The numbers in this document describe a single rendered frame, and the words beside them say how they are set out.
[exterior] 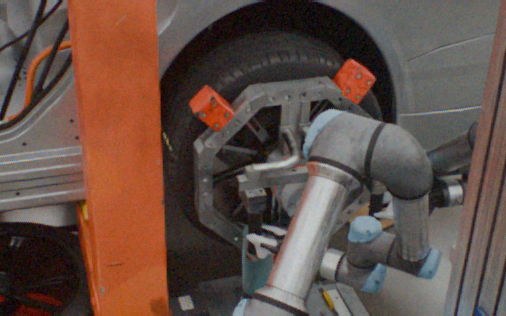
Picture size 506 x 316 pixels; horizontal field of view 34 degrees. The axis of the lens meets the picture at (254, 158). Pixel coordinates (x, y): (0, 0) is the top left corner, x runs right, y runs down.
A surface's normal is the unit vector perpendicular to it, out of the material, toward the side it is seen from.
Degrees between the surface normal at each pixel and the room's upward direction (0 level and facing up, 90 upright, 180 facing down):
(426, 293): 0
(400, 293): 0
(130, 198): 90
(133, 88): 90
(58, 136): 90
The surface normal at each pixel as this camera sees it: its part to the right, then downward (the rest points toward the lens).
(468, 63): 0.29, 0.50
